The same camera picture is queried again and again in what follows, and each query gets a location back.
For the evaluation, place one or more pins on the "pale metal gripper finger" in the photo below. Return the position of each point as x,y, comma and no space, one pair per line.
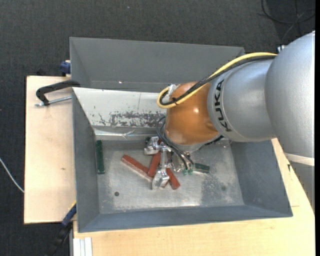
151,147
160,178

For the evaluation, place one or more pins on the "red-brown flat block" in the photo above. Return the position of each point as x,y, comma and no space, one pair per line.
174,182
154,163
135,164

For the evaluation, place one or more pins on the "dark green flat block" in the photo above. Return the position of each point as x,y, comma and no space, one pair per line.
202,167
100,157

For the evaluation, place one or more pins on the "grey metal bin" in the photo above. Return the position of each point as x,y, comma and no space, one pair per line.
140,197

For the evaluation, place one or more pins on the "pale wood flat board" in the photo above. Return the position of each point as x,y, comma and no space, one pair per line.
48,155

